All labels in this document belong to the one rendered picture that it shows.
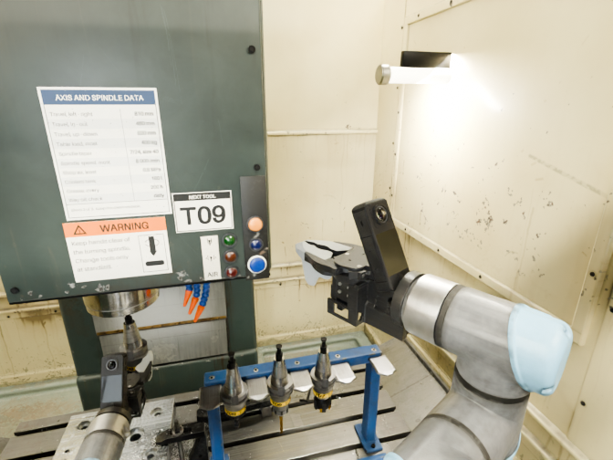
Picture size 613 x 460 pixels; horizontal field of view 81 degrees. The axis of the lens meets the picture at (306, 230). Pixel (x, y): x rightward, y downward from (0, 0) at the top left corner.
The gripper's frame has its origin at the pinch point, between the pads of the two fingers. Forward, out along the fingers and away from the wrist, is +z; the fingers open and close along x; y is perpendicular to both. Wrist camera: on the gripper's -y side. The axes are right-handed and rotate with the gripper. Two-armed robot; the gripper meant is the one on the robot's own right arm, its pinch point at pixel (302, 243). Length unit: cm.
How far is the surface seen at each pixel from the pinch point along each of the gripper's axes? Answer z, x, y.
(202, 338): 77, 19, 67
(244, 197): 13.7, -1.0, -5.1
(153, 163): 20.9, -13.3, -11.5
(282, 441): 26, 16, 76
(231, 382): 21.4, -2.4, 39.7
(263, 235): 12.2, 1.5, 2.2
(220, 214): 15.9, -4.9, -2.4
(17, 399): 148, -40, 107
